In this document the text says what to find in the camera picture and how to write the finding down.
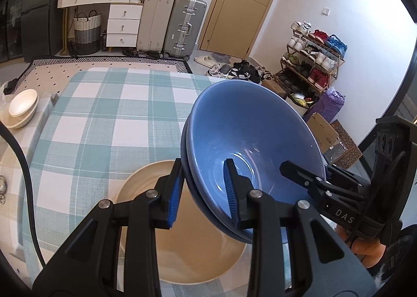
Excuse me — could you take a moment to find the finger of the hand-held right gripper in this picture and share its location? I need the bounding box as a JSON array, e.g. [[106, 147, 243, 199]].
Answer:
[[325, 165, 371, 201], [279, 160, 330, 199]]

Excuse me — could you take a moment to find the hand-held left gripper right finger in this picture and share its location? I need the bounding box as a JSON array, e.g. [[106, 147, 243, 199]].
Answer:
[[223, 158, 378, 297]]

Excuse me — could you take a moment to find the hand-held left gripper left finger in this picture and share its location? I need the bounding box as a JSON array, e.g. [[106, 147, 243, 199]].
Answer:
[[33, 158, 185, 297]]

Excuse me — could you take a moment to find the blue plastic bowl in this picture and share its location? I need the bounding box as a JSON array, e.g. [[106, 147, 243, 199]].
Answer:
[[188, 80, 326, 239], [180, 114, 290, 245]]

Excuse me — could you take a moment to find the cream round plate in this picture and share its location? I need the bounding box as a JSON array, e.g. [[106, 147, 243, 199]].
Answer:
[[115, 160, 248, 284]]

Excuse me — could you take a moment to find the person's right hand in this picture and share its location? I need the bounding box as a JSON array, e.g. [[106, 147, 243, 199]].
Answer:
[[335, 223, 388, 268]]

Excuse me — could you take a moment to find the brown cardboard box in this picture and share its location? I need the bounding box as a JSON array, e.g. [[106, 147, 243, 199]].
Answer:
[[306, 113, 349, 155]]

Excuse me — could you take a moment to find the purple bag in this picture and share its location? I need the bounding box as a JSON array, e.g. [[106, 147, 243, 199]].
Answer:
[[303, 87, 346, 123]]

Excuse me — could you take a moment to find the teal plaid tablecloth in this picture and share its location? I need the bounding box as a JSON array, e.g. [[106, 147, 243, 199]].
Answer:
[[21, 67, 289, 297]]

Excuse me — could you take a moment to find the pile of dark shoes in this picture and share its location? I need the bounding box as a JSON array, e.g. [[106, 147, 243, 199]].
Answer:
[[205, 59, 272, 84]]

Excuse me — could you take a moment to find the shoe rack with shoes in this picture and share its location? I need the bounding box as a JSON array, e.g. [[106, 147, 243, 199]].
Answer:
[[282, 21, 348, 96]]

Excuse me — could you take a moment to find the beige slipper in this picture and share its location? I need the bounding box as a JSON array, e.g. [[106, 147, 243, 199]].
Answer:
[[194, 55, 217, 68]]

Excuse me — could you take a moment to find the black white chevron rug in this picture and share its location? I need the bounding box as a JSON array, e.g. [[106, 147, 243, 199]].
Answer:
[[28, 57, 193, 75]]

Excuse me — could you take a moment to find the beige plaid cloth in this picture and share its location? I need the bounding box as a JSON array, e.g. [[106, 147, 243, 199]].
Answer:
[[0, 92, 60, 252]]

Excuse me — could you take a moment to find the silver suitcase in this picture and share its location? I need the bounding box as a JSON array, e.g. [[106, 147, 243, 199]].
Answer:
[[163, 0, 207, 59]]

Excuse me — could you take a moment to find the wooden door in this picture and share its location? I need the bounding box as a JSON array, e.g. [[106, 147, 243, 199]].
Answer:
[[199, 0, 290, 60]]

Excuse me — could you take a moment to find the large off-white bowl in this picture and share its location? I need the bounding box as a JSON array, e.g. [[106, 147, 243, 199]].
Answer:
[[0, 93, 40, 129]]

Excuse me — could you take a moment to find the cream dotted mat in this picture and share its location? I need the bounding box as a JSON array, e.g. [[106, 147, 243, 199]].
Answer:
[[7, 62, 193, 96]]

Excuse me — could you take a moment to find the white vanity desk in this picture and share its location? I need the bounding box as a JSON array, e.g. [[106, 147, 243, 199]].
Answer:
[[58, 0, 145, 47]]

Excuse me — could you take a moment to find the beige suitcase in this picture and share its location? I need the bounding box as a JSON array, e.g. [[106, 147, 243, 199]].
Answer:
[[136, 0, 176, 53]]

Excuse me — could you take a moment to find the small white bowl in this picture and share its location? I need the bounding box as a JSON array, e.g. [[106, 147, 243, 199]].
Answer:
[[9, 89, 38, 117]]

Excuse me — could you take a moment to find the grey white woven basket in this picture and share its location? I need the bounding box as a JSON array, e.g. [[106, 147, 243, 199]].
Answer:
[[72, 9, 102, 56]]

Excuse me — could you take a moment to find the grey refrigerator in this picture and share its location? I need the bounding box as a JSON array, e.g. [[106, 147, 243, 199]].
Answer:
[[21, 0, 66, 63]]

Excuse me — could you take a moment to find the dark glass cabinet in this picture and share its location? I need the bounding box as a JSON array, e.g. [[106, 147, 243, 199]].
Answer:
[[0, 0, 25, 63]]

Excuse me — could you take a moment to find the black cable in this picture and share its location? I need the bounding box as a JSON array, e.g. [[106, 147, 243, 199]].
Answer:
[[0, 121, 47, 269]]

